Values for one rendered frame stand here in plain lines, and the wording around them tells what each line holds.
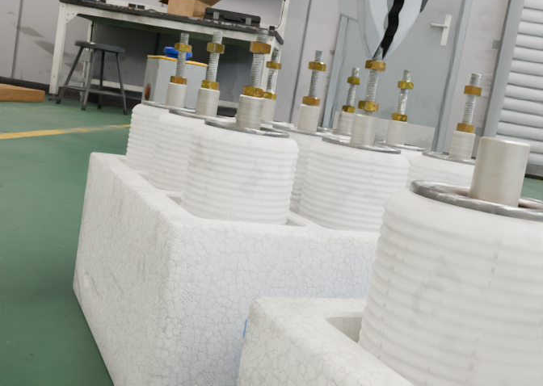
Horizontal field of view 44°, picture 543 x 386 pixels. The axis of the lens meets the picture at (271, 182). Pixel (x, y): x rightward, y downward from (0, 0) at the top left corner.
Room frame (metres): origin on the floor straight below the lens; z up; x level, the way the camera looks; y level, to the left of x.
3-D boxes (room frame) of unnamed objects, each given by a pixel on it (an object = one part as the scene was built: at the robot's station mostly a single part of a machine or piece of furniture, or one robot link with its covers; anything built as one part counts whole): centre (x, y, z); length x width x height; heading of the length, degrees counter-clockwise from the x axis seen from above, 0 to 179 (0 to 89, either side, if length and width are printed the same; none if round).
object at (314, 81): (0.75, -0.03, 0.30); 0.01 x 0.01 x 0.08
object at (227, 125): (0.59, 0.03, 0.25); 0.08 x 0.08 x 0.01
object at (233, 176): (0.59, 0.03, 0.16); 0.10 x 0.10 x 0.18
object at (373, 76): (0.64, -0.08, 0.31); 0.01 x 0.01 x 0.08
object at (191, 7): (5.37, 0.85, 0.87); 0.40 x 0.30 x 0.23; 72
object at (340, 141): (0.64, -0.08, 0.25); 0.08 x 0.08 x 0.01
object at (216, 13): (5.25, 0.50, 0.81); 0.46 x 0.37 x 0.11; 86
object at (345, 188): (0.64, -0.08, 0.16); 0.10 x 0.10 x 0.18
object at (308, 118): (0.75, -0.03, 0.26); 0.02 x 0.02 x 0.03
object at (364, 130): (0.64, -0.08, 0.26); 0.02 x 0.02 x 0.03
